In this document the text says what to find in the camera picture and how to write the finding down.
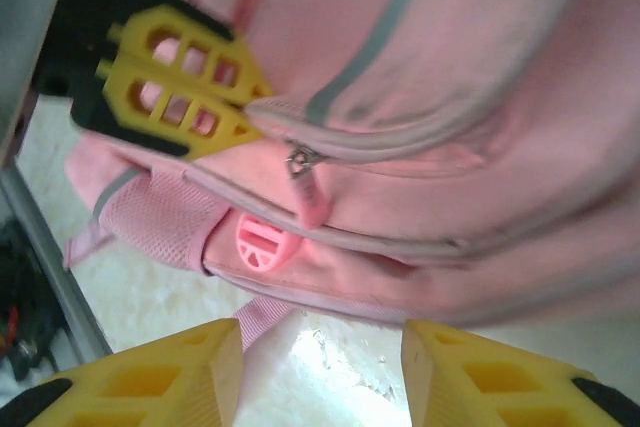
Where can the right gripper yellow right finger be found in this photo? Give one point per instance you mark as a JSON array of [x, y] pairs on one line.
[[500, 387]]

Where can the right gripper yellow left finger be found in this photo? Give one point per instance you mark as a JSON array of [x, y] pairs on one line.
[[125, 387]]

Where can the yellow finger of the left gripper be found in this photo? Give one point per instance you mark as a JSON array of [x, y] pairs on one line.
[[135, 27], [115, 92]]

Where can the pink student backpack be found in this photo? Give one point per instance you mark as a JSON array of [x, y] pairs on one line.
[[450, 97]]

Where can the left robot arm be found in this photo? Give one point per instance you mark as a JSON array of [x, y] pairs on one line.
[[22, 307]]

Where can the aluminium mounting rail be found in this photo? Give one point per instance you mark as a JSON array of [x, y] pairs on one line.
[[50, 257]]

